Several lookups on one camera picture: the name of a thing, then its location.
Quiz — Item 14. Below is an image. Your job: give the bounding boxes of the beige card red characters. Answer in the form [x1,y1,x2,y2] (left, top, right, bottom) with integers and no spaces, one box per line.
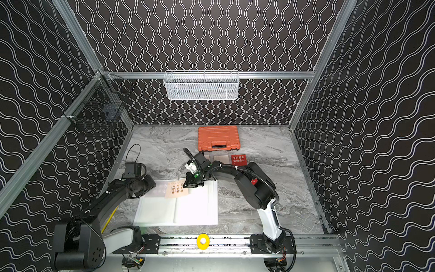
[165,181,189,198]

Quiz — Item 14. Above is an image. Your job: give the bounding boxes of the white photo album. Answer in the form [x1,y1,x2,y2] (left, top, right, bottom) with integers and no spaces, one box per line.
[133,179,219,227]

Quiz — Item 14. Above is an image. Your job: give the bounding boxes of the red card gold characters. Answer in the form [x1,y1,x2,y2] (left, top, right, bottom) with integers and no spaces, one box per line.
[145,181,168,198]

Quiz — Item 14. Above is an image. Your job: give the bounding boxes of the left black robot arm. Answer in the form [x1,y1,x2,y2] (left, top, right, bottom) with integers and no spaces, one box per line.
[51,175,156,272]

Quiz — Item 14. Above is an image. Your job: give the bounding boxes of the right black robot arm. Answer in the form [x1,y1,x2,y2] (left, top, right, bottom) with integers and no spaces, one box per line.
[183,148,286,253]

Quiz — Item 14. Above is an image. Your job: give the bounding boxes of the beige card small red text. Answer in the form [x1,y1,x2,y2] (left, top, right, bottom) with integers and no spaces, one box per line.
[209,155,230,164]

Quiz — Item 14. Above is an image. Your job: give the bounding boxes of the yellow pencil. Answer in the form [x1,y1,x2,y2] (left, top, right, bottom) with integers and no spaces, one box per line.
[100,206,119,224]

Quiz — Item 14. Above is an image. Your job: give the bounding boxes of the orange plastic tool case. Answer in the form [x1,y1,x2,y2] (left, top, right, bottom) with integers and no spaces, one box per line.
[198,125,241,152]

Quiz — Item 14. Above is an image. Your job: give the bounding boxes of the red card top row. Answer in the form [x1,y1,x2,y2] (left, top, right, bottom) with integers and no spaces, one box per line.
[231,154,248,167]

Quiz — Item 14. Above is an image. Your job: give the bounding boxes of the yellow tape roll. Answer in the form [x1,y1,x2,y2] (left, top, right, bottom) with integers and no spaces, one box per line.
[197,233,210,250]

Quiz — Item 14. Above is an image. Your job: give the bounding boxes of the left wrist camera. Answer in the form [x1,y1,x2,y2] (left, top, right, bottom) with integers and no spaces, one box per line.
[122,162,147,179]

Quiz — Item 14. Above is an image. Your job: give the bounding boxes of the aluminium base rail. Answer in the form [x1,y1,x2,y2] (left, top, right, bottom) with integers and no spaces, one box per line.
[67,233,344,257]

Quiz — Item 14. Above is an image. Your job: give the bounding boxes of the white wire mesh basket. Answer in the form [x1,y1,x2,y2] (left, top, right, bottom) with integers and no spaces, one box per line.
[163,70,240,100]

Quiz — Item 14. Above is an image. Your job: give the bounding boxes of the black wire mesh basket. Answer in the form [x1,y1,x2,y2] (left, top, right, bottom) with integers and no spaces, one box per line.
[66,75,133,138]

